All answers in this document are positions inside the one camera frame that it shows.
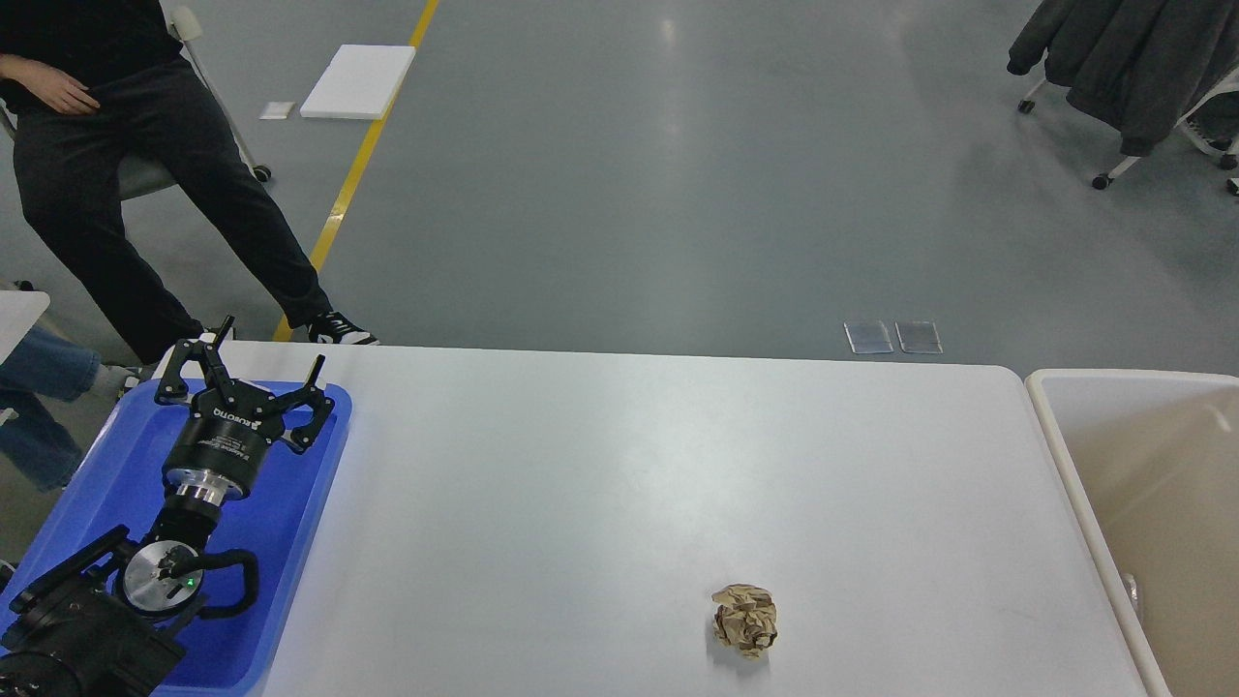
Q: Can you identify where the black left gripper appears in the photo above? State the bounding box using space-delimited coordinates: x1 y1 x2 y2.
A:
156 316 338 501

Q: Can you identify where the aluminium foil tray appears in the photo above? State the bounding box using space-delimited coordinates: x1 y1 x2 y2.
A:
1120 572 1145 623

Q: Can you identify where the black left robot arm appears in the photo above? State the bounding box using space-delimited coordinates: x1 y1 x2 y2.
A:
2 337 352 696

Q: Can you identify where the blue plastic tray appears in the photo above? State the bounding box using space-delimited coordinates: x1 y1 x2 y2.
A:
2 383 352 696

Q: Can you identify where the person leg in jeans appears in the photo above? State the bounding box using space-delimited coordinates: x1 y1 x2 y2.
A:
1 326 141 493

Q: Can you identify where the white side table corner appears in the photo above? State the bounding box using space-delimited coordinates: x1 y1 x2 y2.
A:
0 288 50 363

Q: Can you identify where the grey rolling chair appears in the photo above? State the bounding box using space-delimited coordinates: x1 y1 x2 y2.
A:
0 5 273 201

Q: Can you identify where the small white floor card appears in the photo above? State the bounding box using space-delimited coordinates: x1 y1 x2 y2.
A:
259 102 295 123

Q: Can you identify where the white foam board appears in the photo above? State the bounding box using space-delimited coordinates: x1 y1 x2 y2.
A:
299 45 416 123

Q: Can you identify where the seated person in black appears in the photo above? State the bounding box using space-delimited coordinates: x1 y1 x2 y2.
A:
0 0 379 364

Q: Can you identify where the crumpled brown paper ball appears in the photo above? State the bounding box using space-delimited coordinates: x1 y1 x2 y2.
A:
710 584 778 660

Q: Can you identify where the left transparent floor plate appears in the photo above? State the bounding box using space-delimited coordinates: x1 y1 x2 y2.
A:
844 319 895 354

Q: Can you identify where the transparent floor plate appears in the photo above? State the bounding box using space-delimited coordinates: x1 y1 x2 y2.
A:
895 319 944 354
844 319 895 354

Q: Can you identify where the right transparent floor plate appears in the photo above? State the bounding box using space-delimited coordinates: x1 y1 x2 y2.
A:
895 319 944 354

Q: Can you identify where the beige plastic bin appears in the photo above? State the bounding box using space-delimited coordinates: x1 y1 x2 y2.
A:
1025 369 1238 696

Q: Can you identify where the dark jacket on chair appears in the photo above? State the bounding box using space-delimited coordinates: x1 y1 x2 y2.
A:
1006 1 1238 156

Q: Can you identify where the white chair with jacket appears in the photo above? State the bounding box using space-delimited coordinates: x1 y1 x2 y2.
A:
1016 73 1239 197

